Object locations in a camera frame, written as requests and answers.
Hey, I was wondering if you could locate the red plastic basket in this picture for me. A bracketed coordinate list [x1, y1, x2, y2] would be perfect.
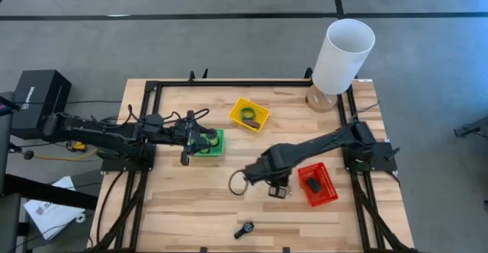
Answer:
[297, 162, 339, 208]

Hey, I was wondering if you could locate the black aluminium rig frame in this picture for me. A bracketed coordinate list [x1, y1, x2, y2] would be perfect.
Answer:
[91, 68, 416, 253]

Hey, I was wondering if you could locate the yellow floor cable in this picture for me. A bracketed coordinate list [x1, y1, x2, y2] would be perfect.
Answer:
[33, 140, 100, 162]

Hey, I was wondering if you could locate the black cardboard box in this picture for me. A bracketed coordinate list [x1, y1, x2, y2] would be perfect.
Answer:
[11, 69, 73, 140]

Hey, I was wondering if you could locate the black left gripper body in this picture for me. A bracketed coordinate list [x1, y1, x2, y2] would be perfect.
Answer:
[173, 110, 197, 166]

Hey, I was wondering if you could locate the black floor cable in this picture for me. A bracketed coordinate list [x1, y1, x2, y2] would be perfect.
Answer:
[70, 99, 123, 105]

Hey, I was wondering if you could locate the green plastic basket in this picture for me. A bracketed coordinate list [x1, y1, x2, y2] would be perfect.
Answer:
[185, 128, 225, 158]

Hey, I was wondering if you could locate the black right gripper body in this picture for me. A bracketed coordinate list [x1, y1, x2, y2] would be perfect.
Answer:
[268, 176, 291, 200]

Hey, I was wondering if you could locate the black stand leg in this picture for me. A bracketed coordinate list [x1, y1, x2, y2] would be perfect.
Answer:
[453, 114, 488, 139]

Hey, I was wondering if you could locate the white printed paper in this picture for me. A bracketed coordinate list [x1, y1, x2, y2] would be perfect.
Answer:
[23, 175, 87, 241]

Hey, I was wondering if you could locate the yellow plastic basket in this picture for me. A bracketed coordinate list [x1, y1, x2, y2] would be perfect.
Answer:
[227, 97, 271, 133]

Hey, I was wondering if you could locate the small black office item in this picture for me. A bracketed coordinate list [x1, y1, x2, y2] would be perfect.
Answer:
[306, 176, 323, 194]

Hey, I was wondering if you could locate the black wristwatch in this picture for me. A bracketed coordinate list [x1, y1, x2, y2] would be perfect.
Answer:
[233, 221, 255, 240]

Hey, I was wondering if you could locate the white shade wooden table lamp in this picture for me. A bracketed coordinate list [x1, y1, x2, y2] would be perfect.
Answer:
[304, 18, 377, 113]

